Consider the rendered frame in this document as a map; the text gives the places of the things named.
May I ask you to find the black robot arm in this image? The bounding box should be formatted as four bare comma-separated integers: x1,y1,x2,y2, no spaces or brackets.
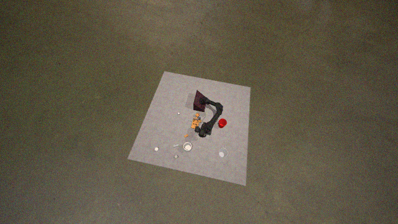
198,96,223,137

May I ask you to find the red plastic cup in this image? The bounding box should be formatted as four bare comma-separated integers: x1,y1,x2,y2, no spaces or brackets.
219,119,227,128

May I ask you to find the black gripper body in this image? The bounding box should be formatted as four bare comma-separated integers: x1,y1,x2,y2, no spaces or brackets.
195,126,211,134

